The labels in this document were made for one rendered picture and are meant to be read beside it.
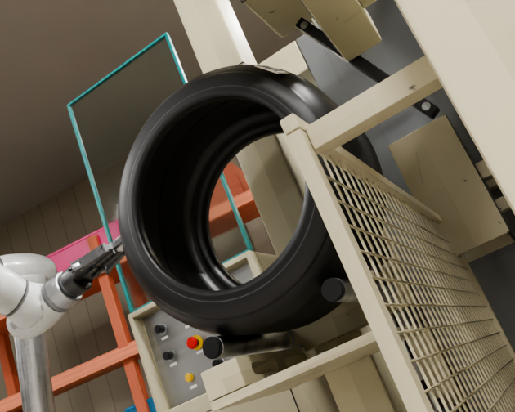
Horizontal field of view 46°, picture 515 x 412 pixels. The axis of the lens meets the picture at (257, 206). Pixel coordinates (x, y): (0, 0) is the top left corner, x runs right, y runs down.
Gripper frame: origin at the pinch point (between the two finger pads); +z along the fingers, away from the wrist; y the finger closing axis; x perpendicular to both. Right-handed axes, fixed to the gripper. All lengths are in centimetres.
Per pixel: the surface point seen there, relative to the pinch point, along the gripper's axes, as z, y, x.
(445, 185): 66, 20, 29
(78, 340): -308, 340, -134
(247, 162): 27.8, 27.3, -9.7
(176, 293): 12.4, -12.1, 23.7
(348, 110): 66, -58, 37
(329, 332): 24, 25, 41
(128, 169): 15.3, -11.8, -6.7
